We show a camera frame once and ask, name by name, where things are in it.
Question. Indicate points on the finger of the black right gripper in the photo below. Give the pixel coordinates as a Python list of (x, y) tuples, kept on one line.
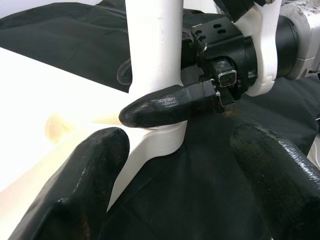
[(125, 73)]

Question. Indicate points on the black fabric table cover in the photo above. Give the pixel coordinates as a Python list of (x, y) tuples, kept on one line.
[(50, 37)]

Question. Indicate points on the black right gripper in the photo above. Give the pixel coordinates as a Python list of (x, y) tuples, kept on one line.
[(225, 57)]

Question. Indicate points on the white plastic table leg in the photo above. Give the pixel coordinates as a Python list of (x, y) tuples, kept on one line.
[(155, 37)]

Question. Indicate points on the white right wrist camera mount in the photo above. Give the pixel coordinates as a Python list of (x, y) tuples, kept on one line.
[(267, 37)]

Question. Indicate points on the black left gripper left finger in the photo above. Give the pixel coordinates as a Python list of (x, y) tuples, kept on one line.
[(82, 190)]

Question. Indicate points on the white plastic table top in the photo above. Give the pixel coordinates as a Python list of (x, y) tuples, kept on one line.
[(25, 112)]

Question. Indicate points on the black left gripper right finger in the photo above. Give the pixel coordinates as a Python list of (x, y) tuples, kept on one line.
[(282, 190)]

